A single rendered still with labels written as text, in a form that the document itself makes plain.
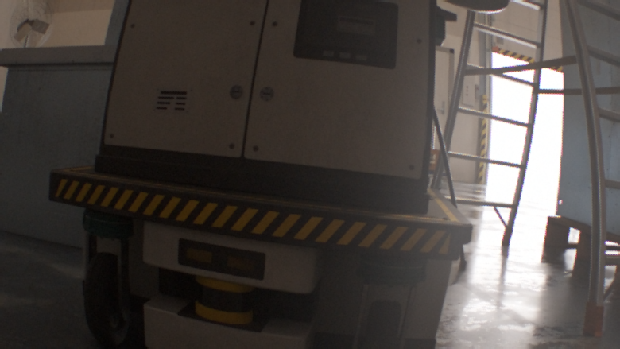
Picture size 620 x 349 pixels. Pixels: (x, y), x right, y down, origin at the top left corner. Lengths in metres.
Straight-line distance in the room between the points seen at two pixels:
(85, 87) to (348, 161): 1.24
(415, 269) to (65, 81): 1.43
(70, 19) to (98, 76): 10.47
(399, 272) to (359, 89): 0.27
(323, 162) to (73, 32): 11.54
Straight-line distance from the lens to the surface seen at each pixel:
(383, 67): 1.18
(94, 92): 2.23
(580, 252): 3.45
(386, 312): 1.16
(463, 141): 12.23
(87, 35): 12.49
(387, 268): 1.14
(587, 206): 3.65
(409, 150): 1.18
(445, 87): 12.18
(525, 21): 12.83
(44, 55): 2.27
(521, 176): 3.72
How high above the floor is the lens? 0.42
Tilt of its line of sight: 3 degrees down
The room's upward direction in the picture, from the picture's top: 7 degrees clockwise
